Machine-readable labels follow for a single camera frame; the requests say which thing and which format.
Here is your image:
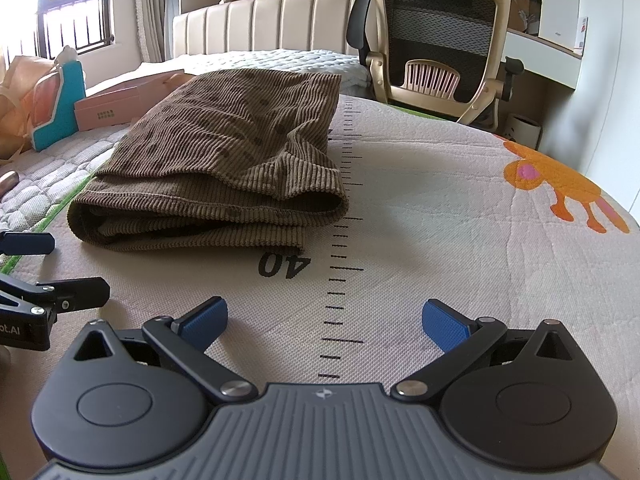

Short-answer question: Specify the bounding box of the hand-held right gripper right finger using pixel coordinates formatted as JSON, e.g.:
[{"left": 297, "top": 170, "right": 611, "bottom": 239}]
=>
[{"left": 391, "top": 298, "right": 576, "bottom": 404}]

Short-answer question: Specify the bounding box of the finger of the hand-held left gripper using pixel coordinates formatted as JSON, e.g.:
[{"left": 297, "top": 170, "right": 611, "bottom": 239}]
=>
[
  {"left": 0, "top": 275, "right": 111, "bottom": 314},
  {"left": 0, "top": 231, "right": 56, "bottom": 257}
]

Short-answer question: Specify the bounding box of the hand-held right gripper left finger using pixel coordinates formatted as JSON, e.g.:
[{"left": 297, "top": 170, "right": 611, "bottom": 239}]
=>
[{"left": 74, "top": 296, "right": 258, "bottom": 405}]

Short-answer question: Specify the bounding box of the brown corduroy garment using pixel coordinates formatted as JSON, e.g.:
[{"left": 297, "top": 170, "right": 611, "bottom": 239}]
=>
[{"left": 67, "top": 70, "right": 350, "bottom": 254}]

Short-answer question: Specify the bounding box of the pink cardboard box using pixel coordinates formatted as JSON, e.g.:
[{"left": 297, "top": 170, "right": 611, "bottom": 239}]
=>
[{"left": 73, "top": 72, "right": 197, "bottom": 132}]

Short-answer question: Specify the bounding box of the white waste bin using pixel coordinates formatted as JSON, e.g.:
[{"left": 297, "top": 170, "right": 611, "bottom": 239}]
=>
[{"left": 504, "top": 113, "right": 544, "bottom": 152}]

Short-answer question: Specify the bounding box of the window with black bars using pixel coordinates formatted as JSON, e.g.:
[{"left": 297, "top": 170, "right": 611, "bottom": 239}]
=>
[{"left": 34, "top": 0, "right": 114, "bottom": 62}]

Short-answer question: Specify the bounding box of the beige curtain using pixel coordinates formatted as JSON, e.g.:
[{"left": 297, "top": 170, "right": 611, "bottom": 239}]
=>
[{"left": 132, "top": 0, "right": 182, "bottom": 64}]

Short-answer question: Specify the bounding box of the white desk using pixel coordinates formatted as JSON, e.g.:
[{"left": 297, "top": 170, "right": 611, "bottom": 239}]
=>
[{"left": 504, "top": 27, "right": 584, "bottom": 97}]

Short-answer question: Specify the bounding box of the beige mesh office chair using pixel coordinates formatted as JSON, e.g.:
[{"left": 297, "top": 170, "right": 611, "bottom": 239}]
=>
[{"left": 345, "top": 0, "right": 526, "bottom": 127}]

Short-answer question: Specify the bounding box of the cream padded bed headboard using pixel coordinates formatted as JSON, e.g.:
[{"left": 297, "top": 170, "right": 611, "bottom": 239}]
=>
[{"left": 172, "top": 0, "right": 374, "bottom": 59}]

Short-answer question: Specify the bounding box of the white box on desk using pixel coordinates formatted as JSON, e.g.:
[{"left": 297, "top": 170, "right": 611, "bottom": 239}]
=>
[{"left": 529, "top": 0, "right": 589, "bottom": 59}]

